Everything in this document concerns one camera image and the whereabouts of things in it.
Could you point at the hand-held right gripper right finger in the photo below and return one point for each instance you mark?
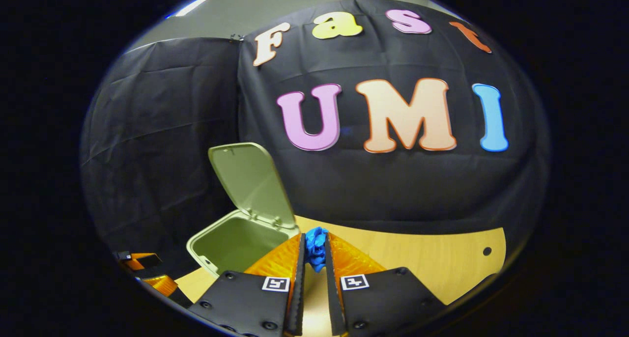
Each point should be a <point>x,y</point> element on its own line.
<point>333,297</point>

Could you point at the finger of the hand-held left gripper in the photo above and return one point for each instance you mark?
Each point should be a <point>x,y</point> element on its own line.
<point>142,261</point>
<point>162,284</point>

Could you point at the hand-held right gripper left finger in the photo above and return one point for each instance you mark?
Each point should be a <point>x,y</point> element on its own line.
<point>297,297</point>

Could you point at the blue paper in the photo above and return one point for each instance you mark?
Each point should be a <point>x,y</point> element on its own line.
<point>316,248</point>

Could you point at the green desktop garbage bin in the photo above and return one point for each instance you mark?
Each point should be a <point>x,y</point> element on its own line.
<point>255,184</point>

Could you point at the wooden desktop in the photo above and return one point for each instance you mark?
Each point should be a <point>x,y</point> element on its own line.
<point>432,263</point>

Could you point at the black backdrop cloth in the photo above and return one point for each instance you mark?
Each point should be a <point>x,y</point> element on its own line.
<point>393,189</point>

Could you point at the small black cloth clip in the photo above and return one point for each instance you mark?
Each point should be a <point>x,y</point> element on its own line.
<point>237,37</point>

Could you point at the ceiling light panel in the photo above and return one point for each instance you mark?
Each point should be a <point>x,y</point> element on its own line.
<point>194,4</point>

